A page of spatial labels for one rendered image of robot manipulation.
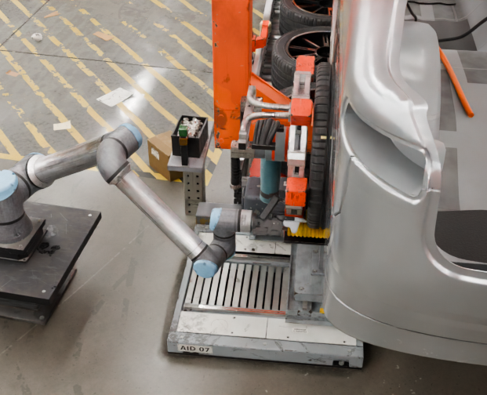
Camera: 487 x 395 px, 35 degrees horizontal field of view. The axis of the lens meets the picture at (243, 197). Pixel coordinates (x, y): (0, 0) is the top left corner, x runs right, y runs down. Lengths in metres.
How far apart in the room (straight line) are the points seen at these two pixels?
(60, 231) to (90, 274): 0.32
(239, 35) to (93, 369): 1.55
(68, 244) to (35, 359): 0.52
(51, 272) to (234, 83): 1.15
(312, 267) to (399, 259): 1.41
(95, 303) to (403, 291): 1.87
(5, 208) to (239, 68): 1.17
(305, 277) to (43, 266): 1.14
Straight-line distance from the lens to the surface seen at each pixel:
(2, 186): 3.32
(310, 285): 3.33
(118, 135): 3.00
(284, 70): 4.44
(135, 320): 3.51
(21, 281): 3.35
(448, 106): 3.03
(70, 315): 3.58
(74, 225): 3.59
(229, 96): 3.46
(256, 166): 3.94
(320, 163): 2.74
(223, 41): 3.34
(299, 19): 5.04
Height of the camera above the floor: 2.52
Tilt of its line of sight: 37 degrees down
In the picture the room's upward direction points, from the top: straight up
